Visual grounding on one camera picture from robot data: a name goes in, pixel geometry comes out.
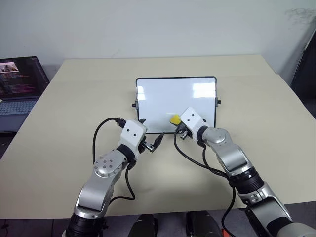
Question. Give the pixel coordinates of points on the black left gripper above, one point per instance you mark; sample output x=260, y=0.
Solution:
x=148, y=146

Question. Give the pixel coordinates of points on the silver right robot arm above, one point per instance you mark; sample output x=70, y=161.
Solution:
x=234, y=158

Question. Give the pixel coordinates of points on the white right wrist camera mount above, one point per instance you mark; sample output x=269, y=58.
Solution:
x=191, y=118

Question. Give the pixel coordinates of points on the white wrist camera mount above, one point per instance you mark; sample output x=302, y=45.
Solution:
x=132, y=134
x=191, y=118

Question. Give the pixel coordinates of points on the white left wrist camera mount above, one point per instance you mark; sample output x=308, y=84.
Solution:
x=132, y=134

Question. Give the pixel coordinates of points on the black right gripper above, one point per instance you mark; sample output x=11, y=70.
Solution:
x=183, y=133

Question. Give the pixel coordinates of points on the open grey laptop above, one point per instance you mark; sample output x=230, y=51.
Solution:
x=17, y=96

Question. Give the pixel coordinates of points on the dark rounded shape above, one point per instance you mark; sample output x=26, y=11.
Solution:
x=144, y=225

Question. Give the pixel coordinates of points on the black-framed whiteboard with stand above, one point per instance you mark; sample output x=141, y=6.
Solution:
x=172, y=101

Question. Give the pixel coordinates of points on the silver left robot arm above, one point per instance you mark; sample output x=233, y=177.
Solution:
x=98, y=187

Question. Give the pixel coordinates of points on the yellow and black whiteboard eraser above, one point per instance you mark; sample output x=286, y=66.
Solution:
x=174, y=119

